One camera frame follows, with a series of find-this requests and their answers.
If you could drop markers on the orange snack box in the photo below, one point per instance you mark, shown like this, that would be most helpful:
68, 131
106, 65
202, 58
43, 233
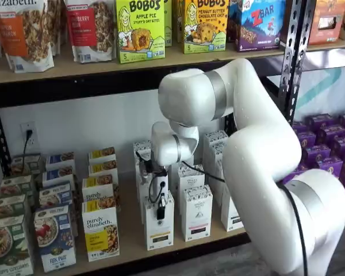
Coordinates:
325, 26

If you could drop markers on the purely elizabeth yellow label box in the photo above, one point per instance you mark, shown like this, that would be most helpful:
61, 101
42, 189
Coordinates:
97, 189
102, 153
99, 230
103, 168

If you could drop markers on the green apple cinnamon oatmeal box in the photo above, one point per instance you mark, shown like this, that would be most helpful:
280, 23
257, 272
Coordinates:
5, 207
26, 165
8, 244
15, 187

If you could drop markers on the wooden shelf board with boxes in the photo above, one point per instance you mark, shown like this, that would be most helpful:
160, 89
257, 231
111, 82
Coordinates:
130, 230

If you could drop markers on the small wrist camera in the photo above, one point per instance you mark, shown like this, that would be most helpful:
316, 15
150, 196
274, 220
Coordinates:
147, 171

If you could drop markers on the wooden shelf board with snacks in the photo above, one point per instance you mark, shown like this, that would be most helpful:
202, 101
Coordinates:
74, 69

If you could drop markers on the green Bobo's apple pie box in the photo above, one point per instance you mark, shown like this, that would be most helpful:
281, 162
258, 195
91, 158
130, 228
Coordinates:
168, 26
141, 31

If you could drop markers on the yellow Bobo's peanut butter box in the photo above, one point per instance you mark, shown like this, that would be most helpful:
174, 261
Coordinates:
205, 28

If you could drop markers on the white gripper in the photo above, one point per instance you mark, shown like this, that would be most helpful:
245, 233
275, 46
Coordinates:
163, 187

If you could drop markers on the wooden shelf board neighbouring rack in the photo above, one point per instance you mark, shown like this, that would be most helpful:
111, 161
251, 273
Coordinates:
333, 46

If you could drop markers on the white box pink strip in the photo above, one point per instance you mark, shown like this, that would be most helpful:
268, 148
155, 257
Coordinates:
191, 181
197, 212

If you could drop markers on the black metal shelf rack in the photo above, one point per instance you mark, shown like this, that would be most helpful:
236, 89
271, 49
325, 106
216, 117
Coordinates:
103, 89

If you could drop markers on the translucent plastic sheet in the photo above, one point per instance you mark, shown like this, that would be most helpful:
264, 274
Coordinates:
333, 86

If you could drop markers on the white wall outlet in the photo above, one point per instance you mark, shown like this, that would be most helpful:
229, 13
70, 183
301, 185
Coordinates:
28, 126

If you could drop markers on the purple Zbar box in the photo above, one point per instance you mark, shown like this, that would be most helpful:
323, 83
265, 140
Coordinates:
256, 28

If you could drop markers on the white granola bag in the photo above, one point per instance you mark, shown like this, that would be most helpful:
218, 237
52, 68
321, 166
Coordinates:
57, 26

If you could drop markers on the orange label granola bag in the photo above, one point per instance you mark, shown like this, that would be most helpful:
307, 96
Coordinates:
23, 34

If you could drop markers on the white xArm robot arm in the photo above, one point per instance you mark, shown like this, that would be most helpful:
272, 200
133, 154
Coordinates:
261, 172

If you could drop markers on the red label granola bag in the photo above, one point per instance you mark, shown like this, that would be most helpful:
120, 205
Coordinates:
89, 31

